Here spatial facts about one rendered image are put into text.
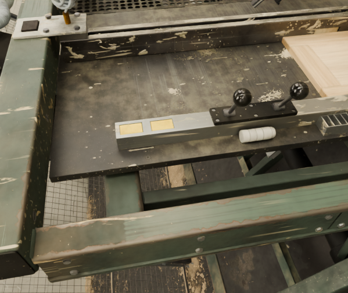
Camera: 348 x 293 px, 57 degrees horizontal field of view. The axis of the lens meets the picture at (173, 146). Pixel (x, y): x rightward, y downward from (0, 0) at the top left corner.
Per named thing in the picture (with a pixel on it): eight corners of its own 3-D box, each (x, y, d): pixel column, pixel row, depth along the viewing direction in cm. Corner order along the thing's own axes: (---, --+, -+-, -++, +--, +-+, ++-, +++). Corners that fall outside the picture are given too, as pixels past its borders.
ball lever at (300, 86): (285, 115, 76) (315, 95, 62) (270, 117, 75) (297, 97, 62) (282, 100, 76) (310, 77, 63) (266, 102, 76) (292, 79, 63)
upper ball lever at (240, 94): (236, 121, 74) (256, 102, 61) (221, 123, 74) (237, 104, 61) (233, 106, 75) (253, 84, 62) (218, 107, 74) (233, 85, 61)
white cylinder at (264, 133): (241, 145, 73) (274, 140, 74) (243, 136, 71) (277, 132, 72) (237, 136, 75) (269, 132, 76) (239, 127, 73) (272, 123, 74)
